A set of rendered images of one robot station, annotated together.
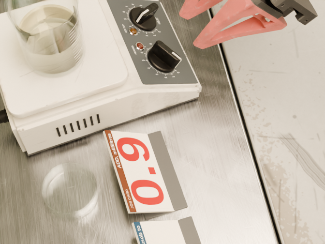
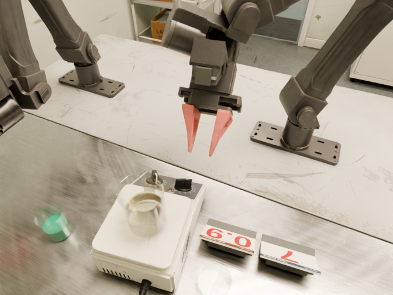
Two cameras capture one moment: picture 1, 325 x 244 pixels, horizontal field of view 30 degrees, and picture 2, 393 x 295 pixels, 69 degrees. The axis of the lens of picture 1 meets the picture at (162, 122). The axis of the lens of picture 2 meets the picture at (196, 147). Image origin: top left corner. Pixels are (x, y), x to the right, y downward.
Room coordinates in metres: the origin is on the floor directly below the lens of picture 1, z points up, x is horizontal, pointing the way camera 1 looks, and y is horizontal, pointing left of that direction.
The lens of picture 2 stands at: (0.13, 0.24, 1.37)
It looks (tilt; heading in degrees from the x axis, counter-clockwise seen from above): 45 degrees down; 307
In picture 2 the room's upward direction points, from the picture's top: straight up
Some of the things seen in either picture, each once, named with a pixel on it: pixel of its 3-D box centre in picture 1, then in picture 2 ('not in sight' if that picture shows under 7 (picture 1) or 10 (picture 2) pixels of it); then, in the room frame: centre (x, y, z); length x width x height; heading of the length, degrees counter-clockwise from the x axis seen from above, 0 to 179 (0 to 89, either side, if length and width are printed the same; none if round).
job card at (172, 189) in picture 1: (145, 169); (229, 235); (0.23, 0.02, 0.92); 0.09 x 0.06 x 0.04; 19
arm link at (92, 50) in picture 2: not in sight; (81, 52); (0.82, -0.15, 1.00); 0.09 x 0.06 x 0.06; 30
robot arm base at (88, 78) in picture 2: not in sight; (88, 72); (0.83, -0.15, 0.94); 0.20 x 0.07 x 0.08; 13
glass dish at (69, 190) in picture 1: (70, 190); (213, 281); (0.21, 0.09, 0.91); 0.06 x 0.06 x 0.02
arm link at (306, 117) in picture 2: not in sight; (302, 109); (0.25, -0.28, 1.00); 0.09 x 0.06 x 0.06; 133
